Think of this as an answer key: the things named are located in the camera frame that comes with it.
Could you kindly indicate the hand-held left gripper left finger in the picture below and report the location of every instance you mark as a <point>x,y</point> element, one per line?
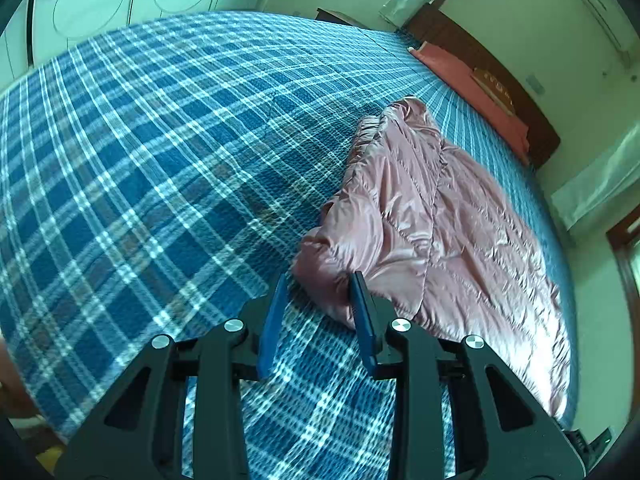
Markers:
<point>272,325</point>

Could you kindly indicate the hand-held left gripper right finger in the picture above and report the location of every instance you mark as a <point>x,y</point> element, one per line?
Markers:
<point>361,310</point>

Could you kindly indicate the pink puffer jacket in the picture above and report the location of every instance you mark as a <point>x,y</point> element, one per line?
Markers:
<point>450,220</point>

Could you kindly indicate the bed with blue plaid sheet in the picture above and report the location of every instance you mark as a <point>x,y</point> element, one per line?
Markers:
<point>150,160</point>

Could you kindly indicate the wooden headboard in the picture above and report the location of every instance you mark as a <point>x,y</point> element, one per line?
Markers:
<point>540,130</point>

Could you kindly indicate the orange pillow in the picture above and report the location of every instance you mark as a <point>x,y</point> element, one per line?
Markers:
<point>450,67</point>

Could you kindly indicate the small brown patterned pillow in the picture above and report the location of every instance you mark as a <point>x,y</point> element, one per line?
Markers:
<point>495,87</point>

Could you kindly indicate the wooden nightstand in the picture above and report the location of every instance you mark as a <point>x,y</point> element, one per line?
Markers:
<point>340,16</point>

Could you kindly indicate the wardrobe with circle pattern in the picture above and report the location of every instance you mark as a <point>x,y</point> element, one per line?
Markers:
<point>100,0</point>

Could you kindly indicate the window with wooden frame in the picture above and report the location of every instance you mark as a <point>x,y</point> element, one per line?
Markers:
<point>627,255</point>

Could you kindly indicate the wall outlet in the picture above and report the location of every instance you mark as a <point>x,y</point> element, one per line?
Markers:
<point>536,84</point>

